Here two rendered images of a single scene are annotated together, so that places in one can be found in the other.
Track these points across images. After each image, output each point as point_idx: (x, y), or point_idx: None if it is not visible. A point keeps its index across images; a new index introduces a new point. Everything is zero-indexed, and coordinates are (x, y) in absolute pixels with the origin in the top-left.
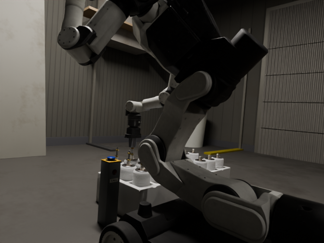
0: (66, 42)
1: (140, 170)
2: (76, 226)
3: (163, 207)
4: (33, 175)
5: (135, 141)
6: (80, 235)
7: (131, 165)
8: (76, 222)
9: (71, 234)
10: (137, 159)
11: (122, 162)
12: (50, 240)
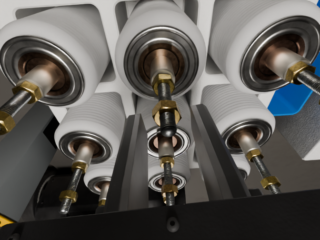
0: None
1: (101, 185)
2: (7, 90)
3: (91, 213)
4: None
5: (205, 175)
6: (17, 112)
7: (99, 153)
8: (3, 78)
9: (1, 105)
10: (192, 81)
11: (80, 101)
12: None
